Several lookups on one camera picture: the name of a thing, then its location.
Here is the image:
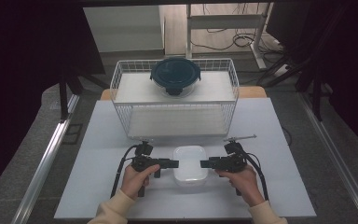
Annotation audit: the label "person's left hand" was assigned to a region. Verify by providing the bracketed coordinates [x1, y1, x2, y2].
[119, 163, 162, 201]

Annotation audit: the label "black floor cables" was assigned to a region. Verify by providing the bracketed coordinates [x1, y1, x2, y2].
[190, 27, 282, 54]

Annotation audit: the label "aluminium rail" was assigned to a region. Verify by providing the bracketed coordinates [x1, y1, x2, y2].
[297, 91, 358, 224]
[10, 92, 81, 224]

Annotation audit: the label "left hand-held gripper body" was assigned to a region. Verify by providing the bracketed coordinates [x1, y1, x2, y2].
[131, 136, 163, 198]

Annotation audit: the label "black metal stand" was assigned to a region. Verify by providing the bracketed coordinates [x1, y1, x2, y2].
[57, 70, 110, 123]
[255, 55, 334, 123]

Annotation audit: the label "dark floor grate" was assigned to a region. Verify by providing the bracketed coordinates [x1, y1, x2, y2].
[62, 122, 84, 146]

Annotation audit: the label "person's right hand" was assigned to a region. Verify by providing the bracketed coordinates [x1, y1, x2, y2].
[214, 164, 266, 208]

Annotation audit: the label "white desk frame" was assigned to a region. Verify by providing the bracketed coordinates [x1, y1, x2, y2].
[185, 3, 275, 71]

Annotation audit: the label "square clear food container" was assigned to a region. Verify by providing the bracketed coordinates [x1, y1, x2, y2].
[172, 145, 210, 188]

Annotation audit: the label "white power strip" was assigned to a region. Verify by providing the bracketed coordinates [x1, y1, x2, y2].
[272, 63, 291, 77]

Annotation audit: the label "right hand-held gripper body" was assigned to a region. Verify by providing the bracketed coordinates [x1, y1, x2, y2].
[209, 133, 258, 197]

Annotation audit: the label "white wire storage rack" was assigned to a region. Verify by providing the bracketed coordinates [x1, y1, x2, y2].
[109, 58, 241, 139]

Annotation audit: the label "white cabinet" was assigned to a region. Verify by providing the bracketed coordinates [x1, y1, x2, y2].
[83, 4, 166, 54]

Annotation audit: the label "round dark-lidded food container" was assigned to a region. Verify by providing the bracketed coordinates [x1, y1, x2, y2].
[149, 56, 202, 99]

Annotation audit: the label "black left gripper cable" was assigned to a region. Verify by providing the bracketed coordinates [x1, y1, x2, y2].
[109, 143, 142, 200]

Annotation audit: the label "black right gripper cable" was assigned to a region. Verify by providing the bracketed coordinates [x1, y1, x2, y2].
[235, 145, 270, 202]

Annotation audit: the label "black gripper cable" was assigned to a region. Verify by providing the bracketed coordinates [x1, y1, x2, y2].
[235, 145, 270, 202]
[109, 143, 142, 200]

